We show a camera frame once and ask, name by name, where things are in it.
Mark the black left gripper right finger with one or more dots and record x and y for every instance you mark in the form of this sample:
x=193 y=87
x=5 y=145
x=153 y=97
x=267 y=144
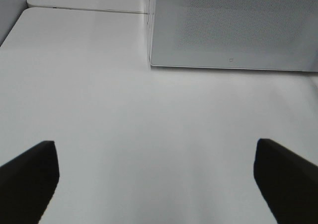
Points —
x=287 y=182

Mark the white microwave oven body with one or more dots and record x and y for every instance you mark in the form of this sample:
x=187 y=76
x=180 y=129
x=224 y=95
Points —
x=150 y=7

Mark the white microwave door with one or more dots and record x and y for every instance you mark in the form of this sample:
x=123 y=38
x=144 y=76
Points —
x=236 y=34

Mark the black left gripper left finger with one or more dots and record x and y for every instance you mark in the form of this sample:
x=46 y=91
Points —
x=28 y=183

